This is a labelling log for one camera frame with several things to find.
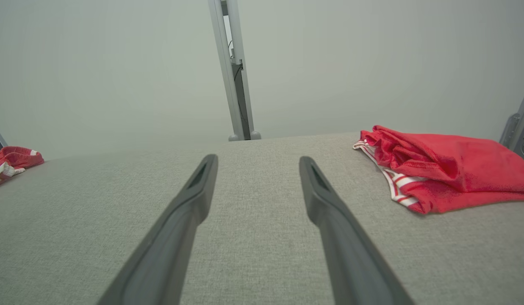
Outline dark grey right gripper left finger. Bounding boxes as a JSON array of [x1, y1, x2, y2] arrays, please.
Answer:
[[97, 154, 219, 305]]

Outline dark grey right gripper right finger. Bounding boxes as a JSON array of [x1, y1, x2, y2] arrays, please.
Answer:
[[299, 155, 415, 305]]

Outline red Bulls 23 jersey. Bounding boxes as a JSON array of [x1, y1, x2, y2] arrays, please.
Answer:
[[353, 125, 524, 215]]

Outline red shorts white stripe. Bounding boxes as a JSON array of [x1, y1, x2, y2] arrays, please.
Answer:
[[0, 146, 45, 189]]

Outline grey fabric upholstered surface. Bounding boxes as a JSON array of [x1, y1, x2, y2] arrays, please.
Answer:
[[0, 131, 524, 305]]

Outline grey upright partition post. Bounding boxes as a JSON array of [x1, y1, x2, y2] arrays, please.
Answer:
[[208, 0, 257, 141]]

